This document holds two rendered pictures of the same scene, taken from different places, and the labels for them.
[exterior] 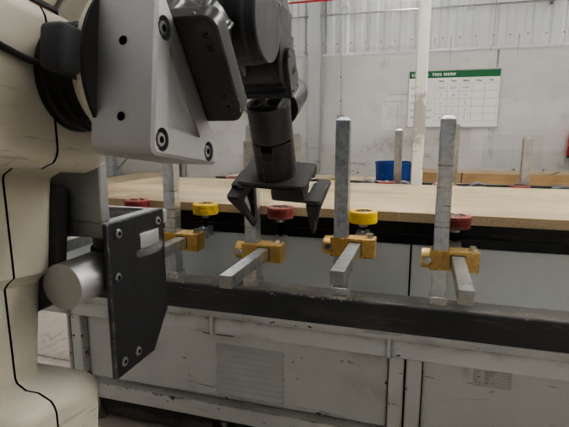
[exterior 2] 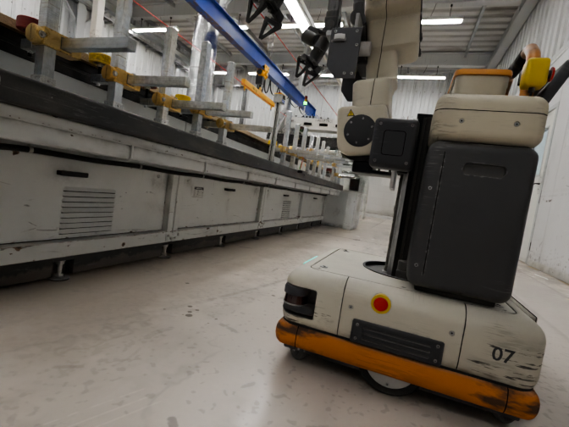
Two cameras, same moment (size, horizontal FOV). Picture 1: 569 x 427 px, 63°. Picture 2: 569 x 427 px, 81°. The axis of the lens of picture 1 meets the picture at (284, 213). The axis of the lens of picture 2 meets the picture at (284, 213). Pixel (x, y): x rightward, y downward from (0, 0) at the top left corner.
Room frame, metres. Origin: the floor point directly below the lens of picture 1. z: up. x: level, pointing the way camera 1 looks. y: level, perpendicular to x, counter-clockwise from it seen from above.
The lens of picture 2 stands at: (0.60, 1.52, 0.50)
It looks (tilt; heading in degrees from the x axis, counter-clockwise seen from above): 4 degrees down; 273
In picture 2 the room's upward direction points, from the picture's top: 8 degrees clockwise
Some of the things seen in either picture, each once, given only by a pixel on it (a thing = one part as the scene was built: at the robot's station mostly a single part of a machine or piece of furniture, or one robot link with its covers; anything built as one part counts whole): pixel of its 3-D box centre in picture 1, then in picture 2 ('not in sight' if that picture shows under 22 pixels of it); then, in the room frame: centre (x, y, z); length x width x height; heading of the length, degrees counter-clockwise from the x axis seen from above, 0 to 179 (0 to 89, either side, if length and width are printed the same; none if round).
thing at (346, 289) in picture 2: not in sight; (398, 306); (0.23, 0.36, 0.16); 0.67 x 0.64 x 0.25; 163
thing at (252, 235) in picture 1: (252, 225); (165, 84); (1.27, 0.09, 0.87); 0.04 x 0.04 x 0.48; 73
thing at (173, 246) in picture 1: (174, 246); (138, 81); (1.27, 0.31, 0.81); 0.43 x 0.03 x 0.04; 163
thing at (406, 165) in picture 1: (394, 185); not in sight; (6.64, -1.58, 0.36); 0.59 x 0.57 x 0.73; 163
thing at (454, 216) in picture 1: (455, 234); not in sight; (1.24, -0.47, 0.85); 0.08 x 0.08 x 0.11
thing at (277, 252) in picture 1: (260, 251); (167, 102); (1.26, 0.07, 0.80); 0.14 x 0.06 x 0.05; 73
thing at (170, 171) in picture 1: (172, 202); (119, 45); (1.34, 0.33, 0.93); 0.04 x 0.04 x 0.48; 73
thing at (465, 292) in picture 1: (458, 267); (236, 127); (1.05, -0.41, 0.82); 0.43 x 0.03 x 0.04; 163
